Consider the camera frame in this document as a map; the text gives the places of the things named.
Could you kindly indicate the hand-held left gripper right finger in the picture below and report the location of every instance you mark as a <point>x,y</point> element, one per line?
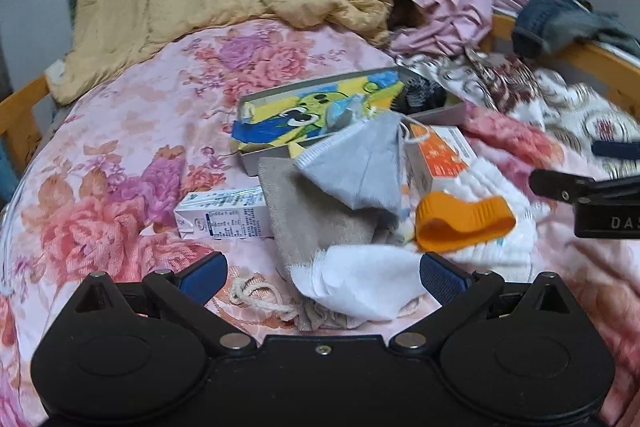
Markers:
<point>442,277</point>

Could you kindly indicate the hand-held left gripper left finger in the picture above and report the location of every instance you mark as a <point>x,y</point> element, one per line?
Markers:
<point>202,276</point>

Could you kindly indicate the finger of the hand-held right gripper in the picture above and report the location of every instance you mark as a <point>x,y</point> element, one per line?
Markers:
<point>616,150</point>
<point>560,186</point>

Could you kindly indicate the white quilted cloth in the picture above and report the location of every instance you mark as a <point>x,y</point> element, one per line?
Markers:
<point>495,184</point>

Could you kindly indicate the white face mask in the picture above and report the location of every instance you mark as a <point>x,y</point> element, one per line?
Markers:
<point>360,282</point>

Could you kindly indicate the beige and white fleece cloth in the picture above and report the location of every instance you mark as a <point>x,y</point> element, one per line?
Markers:
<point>310,217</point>

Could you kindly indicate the grey face mask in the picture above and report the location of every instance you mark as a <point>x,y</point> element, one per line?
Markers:
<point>360,167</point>

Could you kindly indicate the black dotted sock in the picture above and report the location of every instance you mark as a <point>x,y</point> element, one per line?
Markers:
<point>422,94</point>

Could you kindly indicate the grey box with colourful drawing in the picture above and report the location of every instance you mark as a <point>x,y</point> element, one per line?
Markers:
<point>310,107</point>

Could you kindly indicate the orange plastic clip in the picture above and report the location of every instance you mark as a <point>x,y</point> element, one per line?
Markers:
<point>450,222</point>

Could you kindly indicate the white red brocade cloth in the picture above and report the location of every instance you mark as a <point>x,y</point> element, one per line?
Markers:
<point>565,107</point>

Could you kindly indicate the white milk carton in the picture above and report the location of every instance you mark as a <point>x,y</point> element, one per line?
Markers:
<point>225,212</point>

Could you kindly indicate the orange and white toothpaste box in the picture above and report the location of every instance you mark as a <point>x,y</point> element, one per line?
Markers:
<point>440,157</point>

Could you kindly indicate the blue denim jeans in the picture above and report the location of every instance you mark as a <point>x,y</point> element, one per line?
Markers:
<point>550,19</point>

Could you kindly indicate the pink floral bedsheet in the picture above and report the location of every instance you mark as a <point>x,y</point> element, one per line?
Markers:
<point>125,147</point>

